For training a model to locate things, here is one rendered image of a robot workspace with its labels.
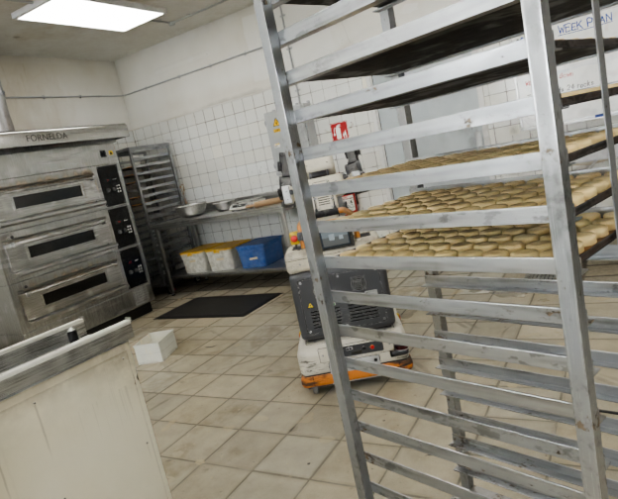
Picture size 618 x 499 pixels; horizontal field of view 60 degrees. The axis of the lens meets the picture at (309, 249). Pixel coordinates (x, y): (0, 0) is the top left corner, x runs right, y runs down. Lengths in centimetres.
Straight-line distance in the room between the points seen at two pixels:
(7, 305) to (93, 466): 352
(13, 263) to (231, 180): 271
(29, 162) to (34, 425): 389
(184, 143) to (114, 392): 540
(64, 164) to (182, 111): 195
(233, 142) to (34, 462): 521
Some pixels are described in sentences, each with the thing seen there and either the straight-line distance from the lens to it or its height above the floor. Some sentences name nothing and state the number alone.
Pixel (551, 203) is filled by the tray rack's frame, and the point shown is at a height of 117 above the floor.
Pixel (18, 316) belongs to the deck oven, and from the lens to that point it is 524.
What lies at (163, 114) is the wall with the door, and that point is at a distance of 724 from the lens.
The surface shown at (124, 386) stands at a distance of 193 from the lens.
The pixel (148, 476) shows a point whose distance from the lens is 206.
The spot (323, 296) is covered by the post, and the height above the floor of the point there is 97.
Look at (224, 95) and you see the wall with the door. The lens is 661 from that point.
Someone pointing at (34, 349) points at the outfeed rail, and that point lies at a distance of 210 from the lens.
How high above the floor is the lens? 132
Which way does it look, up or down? 10 degrees down
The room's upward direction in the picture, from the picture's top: 12 degrees counter-clockwise
